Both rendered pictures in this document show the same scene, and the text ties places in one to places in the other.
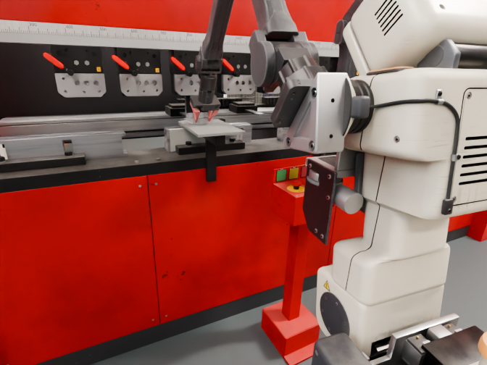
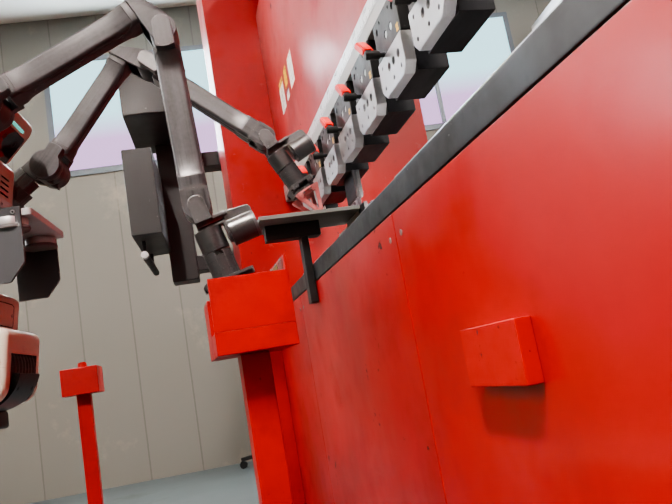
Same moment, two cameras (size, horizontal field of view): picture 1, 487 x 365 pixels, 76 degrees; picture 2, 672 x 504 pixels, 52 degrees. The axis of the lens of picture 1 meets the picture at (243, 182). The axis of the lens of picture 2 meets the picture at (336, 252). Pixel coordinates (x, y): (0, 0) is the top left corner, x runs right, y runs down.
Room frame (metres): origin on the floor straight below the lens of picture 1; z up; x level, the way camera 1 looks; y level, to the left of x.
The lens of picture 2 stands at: (1.69, -1.59, 0.60)
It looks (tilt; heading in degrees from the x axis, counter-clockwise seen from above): 9 degrees up; 103
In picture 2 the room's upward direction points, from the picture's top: 10 degrees counter-clockwise
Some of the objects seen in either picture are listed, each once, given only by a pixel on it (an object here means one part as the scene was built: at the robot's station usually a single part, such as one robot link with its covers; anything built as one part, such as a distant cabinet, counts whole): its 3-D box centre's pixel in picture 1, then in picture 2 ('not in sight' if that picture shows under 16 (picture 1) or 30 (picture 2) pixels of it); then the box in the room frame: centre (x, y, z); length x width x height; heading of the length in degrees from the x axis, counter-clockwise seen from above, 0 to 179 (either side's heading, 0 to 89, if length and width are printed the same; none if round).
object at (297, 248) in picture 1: (295, 267); (273, 487); (1.16, -0.24, 0.39); 0.06 x 0.06 x 0.54; 29
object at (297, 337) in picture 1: (293, 329); not in sight; (1.14, -0.26, 0.06); 0.25 x 0.20 x 0.12; 29
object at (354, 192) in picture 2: (197, 105); (354, 192); (1.35, 0.21, 1.06); 0.10 x 0.02 x 0.10; 117
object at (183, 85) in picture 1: (190, 72); (343, 150); (1.33, 0.23, 1.19); 0.15 x 0.09 x 0.17; 117
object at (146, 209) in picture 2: not in sight; (147, 205); (0.29, 1.03, 1.42); 0.45 x 0.12 x 0.36; 113
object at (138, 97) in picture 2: not in sight; (165, 182); (0.35, 1.11, 1.52); 0.51 x 0.25 x 0.85; 113
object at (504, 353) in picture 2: not in sight; (497, 354); (1.66, -0.78, 0.59); 0.15 x 0.02 x 0.07; 117
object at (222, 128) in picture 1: (209, 127); (304, 220); (1.21, 0.14, 1.00); 0.26 x 0.18 x 0.01; 27
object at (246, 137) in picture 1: (209, 136); not in sight; (1.37, 0.16, 0.92); 0.39 x 0.06 x 0.10; 117
